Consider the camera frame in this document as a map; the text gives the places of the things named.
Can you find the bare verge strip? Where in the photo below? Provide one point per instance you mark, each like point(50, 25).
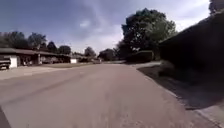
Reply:
point(180, 87)

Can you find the dark distant tree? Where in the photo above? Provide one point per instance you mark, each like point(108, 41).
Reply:
point(107, 54)

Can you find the pale concrete kerb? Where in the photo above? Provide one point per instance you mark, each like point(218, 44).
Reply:
point(206, 113)

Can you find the pale concrete driveway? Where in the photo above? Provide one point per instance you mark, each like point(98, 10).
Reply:
point(20, 71)

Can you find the tall dark hedge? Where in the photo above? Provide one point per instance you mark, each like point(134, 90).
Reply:
point(196, 46)

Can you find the dark trimmed bush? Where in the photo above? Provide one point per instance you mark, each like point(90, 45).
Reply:
point(141, 56)

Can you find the grey asphalt road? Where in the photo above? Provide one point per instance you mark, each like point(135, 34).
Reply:
point(100, 96)

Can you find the small distant tree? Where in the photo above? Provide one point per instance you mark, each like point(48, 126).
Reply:
point(89, 52)

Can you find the row of trees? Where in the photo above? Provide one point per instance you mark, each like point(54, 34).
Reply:
point(30, 41)

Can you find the large dark tree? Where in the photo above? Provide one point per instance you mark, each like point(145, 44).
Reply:
point(145, 30)

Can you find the low long building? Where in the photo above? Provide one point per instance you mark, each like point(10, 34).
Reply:
point(30, 56)

